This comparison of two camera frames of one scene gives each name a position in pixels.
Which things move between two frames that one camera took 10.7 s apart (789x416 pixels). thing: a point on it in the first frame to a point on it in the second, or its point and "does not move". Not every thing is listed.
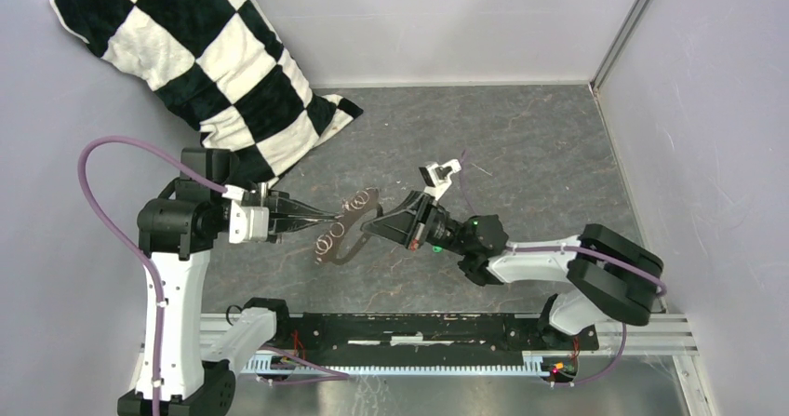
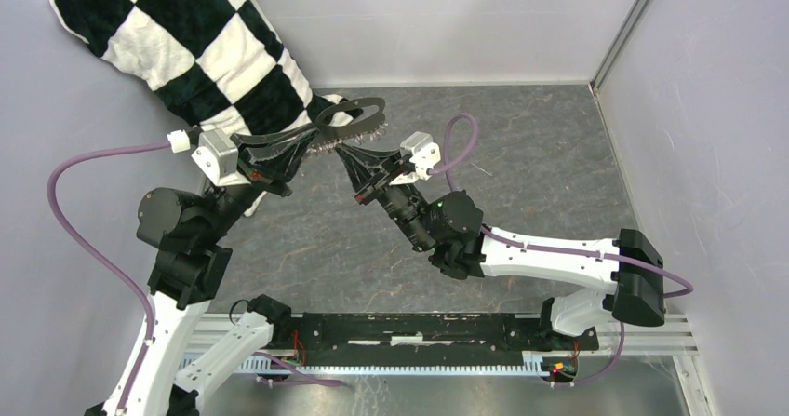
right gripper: (402, 224) to (364, 165)
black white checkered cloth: (198, 44) does not move
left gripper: (280, 205) to (275, 171)
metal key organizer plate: (327, 246) to (328, 116)
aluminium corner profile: (642, 0) does not move
